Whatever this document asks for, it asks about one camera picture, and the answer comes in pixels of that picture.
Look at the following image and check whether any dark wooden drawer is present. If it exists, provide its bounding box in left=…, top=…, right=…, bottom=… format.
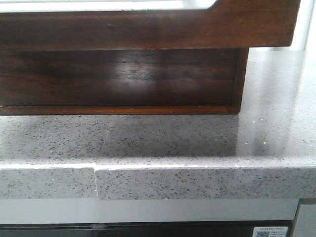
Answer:
left=0, top=48, right=239, bottom=107
left=0, top=0, right=300, bottom=51

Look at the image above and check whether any dark wooden drawer cabinet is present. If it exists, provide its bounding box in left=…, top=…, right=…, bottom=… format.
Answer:
left=0, top=46, right=249, bottom=116

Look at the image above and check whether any black appliance under counter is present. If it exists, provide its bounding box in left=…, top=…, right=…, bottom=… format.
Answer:
left=0, top=220, right=293, bottom=237

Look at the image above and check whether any white QR code sticker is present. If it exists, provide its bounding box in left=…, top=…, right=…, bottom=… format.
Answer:
left=252, top=227, right=289, bottom=237

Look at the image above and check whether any grey cabinet panel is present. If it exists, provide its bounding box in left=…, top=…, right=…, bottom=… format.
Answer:
left=293, top=198, right=316, bottom=237

